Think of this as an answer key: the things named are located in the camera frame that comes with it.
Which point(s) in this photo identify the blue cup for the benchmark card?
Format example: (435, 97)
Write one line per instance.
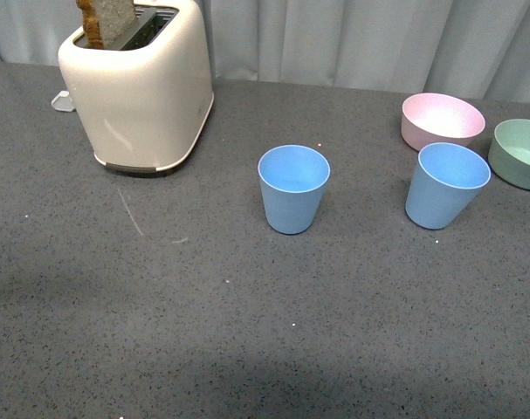
(292, 181)
(446, 179)

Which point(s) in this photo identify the cream white toaster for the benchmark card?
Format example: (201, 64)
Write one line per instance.
(144, 107)

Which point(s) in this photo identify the pink bowl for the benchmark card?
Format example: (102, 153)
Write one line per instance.
(434, 117)

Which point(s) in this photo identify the white toaster lever knob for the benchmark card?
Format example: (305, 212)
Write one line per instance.
(63, 102)

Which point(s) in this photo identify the slice of toast bread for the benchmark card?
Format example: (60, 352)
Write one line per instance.
(103, 21)

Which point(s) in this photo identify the green bowl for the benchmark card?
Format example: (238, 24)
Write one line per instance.
(509, 153)

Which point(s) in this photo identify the grey curtain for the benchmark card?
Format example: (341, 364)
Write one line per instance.
(470, 49)

